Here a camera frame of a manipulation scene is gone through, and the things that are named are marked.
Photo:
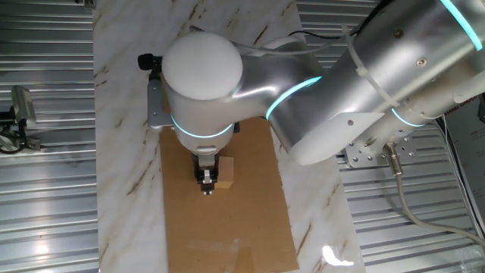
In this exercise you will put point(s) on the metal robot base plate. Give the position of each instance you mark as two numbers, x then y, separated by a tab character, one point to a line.
354	157

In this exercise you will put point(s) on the grey camera on stand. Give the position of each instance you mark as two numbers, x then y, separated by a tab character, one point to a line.
22	102

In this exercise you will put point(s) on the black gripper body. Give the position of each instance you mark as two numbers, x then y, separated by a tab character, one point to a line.
205	163

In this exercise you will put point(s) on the small wooden block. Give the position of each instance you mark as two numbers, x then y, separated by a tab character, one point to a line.
226	172

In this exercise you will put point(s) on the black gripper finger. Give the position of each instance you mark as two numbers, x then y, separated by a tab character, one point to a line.
207	182

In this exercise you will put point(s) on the marble patterned sheet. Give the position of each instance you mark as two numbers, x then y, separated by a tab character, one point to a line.
125	170

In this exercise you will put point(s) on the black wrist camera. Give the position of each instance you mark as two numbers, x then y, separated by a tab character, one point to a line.
146	61

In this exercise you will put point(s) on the silver camera bracket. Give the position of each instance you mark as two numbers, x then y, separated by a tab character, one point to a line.
155	106

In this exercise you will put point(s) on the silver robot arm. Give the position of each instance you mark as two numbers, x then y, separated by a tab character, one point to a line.
341	76

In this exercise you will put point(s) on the brown cardboard sheet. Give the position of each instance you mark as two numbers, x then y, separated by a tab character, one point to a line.
219	227

